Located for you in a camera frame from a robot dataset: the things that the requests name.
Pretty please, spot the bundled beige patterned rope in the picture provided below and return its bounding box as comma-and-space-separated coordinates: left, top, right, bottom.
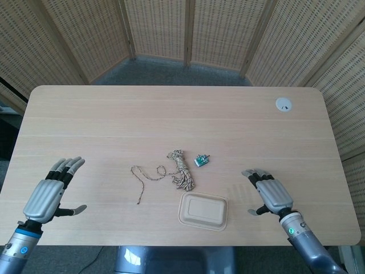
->
130, 148, 196, 205

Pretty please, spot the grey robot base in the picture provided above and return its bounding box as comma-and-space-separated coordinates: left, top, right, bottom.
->
113, 245, 237, 274

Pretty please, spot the black cable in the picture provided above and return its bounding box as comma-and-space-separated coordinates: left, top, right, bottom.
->
80, 245, 104, 274

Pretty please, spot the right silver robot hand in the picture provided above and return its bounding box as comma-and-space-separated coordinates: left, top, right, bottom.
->
241, 168, 294, 217

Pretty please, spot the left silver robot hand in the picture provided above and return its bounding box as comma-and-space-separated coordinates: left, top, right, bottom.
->
22, 156, 88, 224

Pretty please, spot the white round cable grommet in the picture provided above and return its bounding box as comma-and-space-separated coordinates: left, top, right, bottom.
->
275, 97, 294, 113

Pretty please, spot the woven bamboo folding screen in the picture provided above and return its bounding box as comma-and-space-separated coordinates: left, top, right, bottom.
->
0, 0, 365, 226

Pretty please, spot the beige pulp tray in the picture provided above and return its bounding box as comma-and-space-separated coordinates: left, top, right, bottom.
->
177, 191, 230, 231

